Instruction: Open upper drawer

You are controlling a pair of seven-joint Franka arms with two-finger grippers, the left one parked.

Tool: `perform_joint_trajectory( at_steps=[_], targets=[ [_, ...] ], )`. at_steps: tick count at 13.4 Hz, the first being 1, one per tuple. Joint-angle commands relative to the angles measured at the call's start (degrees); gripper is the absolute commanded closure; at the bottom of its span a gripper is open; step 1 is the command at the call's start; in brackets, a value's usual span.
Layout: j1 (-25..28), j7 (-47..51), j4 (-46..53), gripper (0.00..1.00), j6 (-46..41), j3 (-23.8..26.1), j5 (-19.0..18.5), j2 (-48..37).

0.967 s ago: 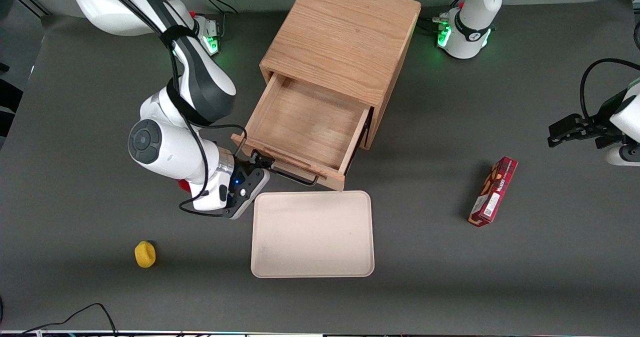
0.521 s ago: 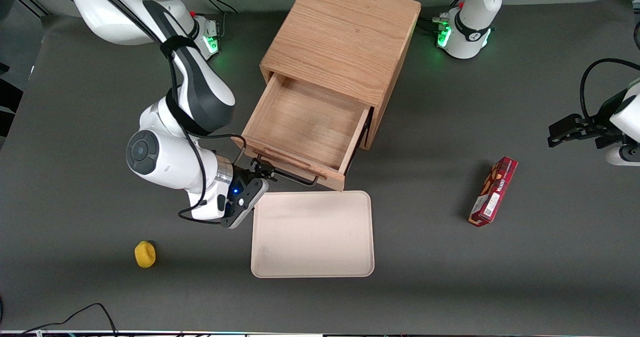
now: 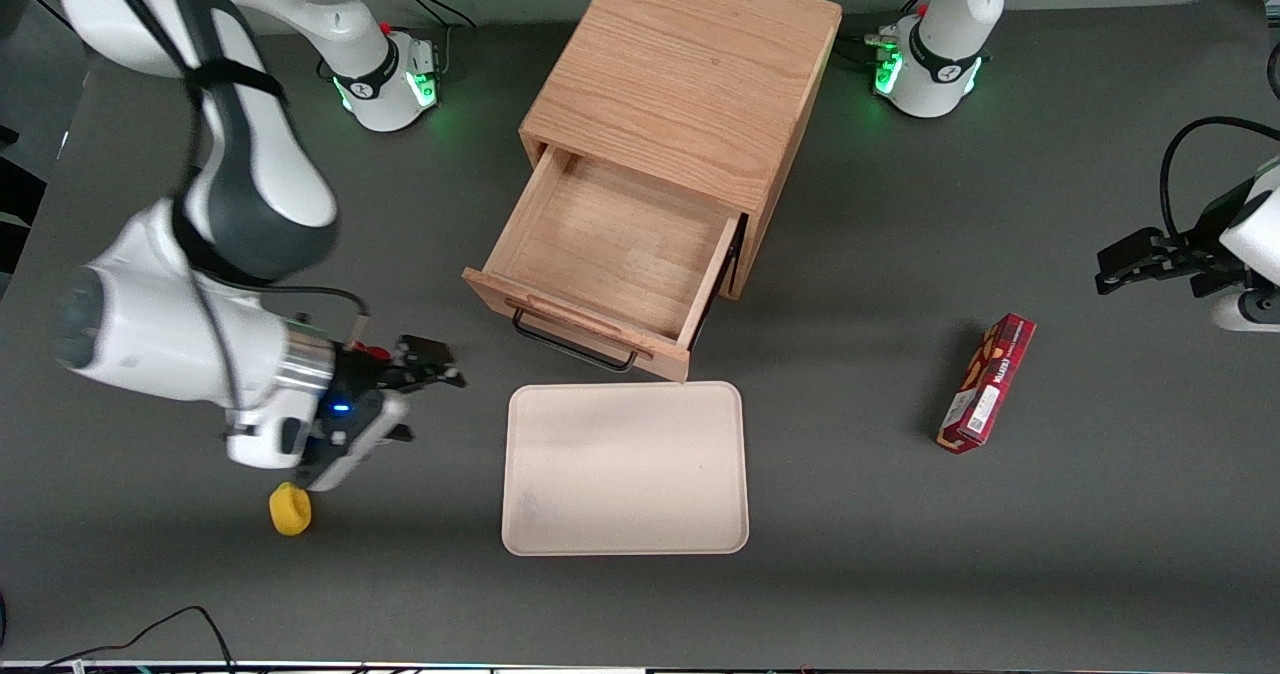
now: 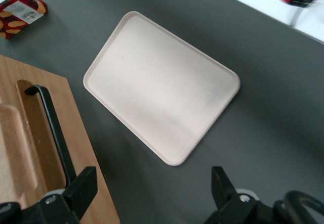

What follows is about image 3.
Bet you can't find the black equipment box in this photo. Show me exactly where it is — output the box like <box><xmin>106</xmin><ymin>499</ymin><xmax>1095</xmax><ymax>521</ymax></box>
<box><xmin>0</xmin><ymin>124</ymin><xmax>47</xmax><ymax>253</ymax></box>

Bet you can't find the wooden drawer with black handle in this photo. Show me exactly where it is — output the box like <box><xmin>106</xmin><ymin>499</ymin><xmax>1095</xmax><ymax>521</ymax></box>
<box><xmin>461</xmin><ymin>143</ymin><xmax>747</xmax><ymax>384</ymax></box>

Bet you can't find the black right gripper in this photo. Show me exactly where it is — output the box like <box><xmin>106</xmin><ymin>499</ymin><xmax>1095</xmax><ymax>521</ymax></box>
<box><xmin>318</xmin><ymin>334</ymin><xmax>469</xmax><ymax>447</ymax></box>

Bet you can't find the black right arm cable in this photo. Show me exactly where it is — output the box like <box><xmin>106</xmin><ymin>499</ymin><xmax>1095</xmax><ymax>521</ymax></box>
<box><xmin>190</xmin><ymin>282</ymin><xmax>373</xmax><ymax>347</ymax></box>

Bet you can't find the wooden drawer cabinet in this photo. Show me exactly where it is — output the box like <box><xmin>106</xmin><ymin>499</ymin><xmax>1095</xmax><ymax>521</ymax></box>
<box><xmin>519</xmin><ymin>0</ymin><xmax>843</xmax><ymax>301</ymax></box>

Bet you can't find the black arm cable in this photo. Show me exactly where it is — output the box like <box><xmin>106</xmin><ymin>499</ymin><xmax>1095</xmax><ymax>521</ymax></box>
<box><xmin>1159</xmin><ymin>116</ymin><xmax>1280</xmax><ymax>241</ymax></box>
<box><xmin>190</xmin><ymin>282</ymin><xmax>373</xmax><ymax>347</ymax></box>

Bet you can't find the black floor cable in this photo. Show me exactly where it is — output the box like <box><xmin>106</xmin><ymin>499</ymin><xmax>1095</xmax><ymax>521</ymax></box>
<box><xmin>35</xmin><ymin>606</ymin><xmax>237</xmax><ymax>674</ymax></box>

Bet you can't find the cream rectangular tray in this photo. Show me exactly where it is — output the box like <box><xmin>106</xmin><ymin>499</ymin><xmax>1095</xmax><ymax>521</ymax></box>
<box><xmin>501</xmin><ymin>381</ymin><xmax>750</xmax><ymax>557</ymax></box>

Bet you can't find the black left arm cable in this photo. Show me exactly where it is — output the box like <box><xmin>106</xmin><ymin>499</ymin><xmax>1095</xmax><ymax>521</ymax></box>
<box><xmin>1159</xmin><ymin>116</ymin><xmax>1280</xmax><ymax>241</ymax></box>

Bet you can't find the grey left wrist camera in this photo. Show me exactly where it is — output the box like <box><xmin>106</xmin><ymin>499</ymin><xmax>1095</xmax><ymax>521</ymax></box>
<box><xmin>1211</xmin><ymin>289</ymin><xmax>1280</xmax><ymax>334</ymax></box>

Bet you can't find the yellow sponge toy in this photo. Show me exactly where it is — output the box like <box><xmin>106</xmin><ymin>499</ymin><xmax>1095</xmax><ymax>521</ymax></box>
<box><xmin>268</xmin><ymin>482</ymin><xmax>313</xmax><ymax>537</ymax></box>

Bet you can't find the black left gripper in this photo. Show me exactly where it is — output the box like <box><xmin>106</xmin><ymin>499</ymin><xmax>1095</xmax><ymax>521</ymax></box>
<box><xmin>1096</xmin><ymin>179</ymin><xmax>1257</xmax><ymax>300</ymax></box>

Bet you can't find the red tartan shortbread box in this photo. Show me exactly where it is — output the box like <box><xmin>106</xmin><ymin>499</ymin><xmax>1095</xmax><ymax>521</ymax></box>
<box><xmin>936</xmin><ymin>313</ymin><xmax>1037</xmax><ymax>455</ymax></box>

